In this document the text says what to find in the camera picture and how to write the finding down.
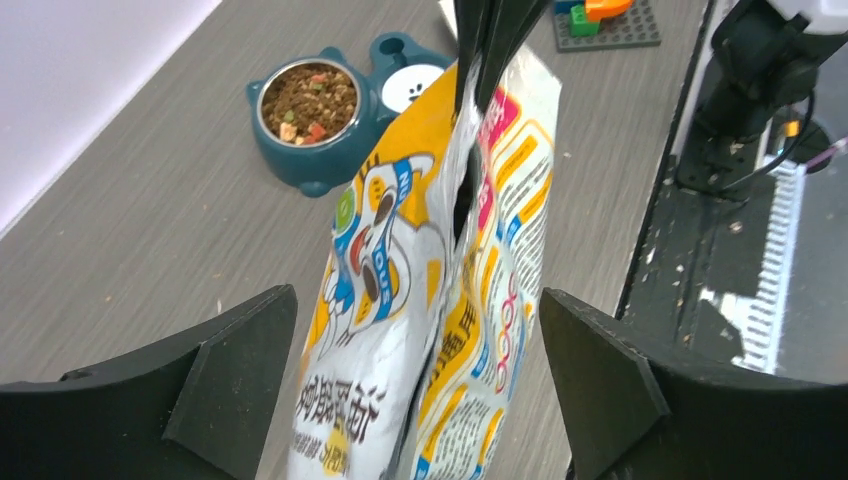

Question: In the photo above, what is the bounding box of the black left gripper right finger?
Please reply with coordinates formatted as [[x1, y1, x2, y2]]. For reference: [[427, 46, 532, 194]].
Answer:
[[539, 288, 847, 479]]

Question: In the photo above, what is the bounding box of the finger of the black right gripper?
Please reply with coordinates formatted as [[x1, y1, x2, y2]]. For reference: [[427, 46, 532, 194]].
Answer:
[[474, 0, 549, 113], [453, 0, 493, 113]]

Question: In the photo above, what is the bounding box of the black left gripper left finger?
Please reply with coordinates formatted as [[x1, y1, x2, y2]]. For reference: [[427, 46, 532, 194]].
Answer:
[[1, 285, 298, 479]]

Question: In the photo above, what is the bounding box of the white yellow pet food bag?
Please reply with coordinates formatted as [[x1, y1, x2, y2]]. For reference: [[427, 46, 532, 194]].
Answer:
[[286, 46, 562, 479]]

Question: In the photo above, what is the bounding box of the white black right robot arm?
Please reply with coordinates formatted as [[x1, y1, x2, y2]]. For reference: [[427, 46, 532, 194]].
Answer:
[[453, 1, 847, 200]]

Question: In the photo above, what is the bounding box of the teal double pet bowl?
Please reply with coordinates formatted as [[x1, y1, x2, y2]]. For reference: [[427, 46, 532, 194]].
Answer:
[[245, 32, 452, 198]]

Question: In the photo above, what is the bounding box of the blue toy brick block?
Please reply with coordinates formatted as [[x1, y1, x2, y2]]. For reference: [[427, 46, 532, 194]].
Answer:
[[553, 0, 585, 15]]

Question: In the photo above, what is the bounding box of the green toy brick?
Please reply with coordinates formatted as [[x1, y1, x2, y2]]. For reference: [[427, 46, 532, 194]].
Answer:
[[569, 4, 600, 38]]

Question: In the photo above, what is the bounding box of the orange toy brick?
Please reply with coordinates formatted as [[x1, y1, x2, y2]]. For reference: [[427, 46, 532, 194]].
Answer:
[[584, 0, 633, 23]]

